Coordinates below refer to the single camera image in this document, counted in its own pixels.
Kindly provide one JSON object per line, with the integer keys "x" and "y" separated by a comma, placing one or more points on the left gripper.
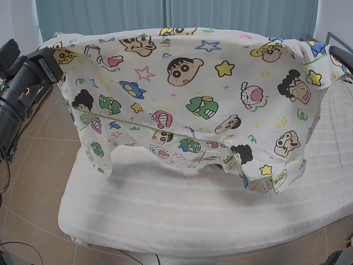
{"x": 41, "y": 70}

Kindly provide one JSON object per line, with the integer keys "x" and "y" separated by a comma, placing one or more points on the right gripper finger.
{"x": 343, "y": 55}

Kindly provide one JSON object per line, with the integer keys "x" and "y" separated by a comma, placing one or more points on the white printed pyjama top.
{"x": 193, "y": 92}

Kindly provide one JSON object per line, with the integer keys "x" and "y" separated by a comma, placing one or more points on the bed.
{"x": 165, "y": 217}

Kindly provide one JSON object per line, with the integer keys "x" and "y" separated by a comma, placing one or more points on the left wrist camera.
{"x": 9, "y": 56}

